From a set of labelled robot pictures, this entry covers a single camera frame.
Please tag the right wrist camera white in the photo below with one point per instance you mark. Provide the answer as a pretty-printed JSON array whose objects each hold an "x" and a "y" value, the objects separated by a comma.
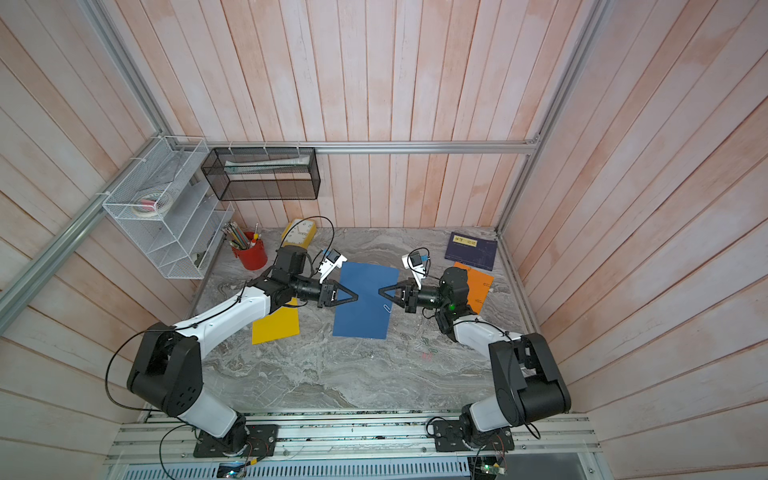
[{"x": 416, "y": 264}]

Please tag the tape roll in rack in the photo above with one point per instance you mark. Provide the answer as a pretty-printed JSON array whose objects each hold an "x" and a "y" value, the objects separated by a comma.
[{"x": 151, "y": 204}]

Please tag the dark navy notebook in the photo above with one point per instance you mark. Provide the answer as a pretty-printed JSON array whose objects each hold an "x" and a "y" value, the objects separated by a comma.
[{"x": 471, "y": 251}]

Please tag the blue paper document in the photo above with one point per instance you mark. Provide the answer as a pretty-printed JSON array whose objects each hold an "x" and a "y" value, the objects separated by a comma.
[{"x": 365, "y": 318}]

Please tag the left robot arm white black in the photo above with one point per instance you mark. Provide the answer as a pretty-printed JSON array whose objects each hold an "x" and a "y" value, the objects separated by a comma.
[{"x": 167, "y": 370}]

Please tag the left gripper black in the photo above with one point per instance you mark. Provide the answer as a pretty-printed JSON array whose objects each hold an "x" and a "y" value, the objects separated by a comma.
[{"x": 328, "y": 293}]

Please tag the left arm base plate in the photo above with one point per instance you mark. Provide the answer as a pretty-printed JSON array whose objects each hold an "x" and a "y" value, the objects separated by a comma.
[{"x": 255, "y": 441}]

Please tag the orange paper document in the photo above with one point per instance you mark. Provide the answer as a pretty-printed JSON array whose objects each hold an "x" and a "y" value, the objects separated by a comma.
[{"x": 479, "y": 284}]

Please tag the red pencil cup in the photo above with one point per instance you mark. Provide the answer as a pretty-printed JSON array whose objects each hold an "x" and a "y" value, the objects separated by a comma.
[{"x": 254, "y": 256}]

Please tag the yellow alarm clock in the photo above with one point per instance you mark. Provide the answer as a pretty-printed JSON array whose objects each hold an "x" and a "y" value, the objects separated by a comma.
[{"x": 300, "y": 232}]

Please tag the pencils in cup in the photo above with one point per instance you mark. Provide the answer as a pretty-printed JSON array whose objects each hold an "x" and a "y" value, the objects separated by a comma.
[{"x": 239, "y": 239}]

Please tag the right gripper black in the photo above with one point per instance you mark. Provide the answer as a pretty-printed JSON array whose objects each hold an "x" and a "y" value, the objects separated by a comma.
[{"x": 412, "y": 298}]

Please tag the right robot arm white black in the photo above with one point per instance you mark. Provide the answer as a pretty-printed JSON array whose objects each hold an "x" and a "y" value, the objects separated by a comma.
[{"x": 528, "y": 385}]

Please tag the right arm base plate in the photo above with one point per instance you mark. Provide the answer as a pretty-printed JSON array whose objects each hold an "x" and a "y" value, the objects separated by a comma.
[{"x": 458, "y": 436}]

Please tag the yellow paper document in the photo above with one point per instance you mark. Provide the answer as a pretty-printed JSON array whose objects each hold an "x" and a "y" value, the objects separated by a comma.
[{"x": 281, "y": 324}]

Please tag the black mesh basket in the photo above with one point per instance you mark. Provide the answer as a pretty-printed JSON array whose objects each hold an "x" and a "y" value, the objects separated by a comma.
[{"x": 262, "y": 173}]

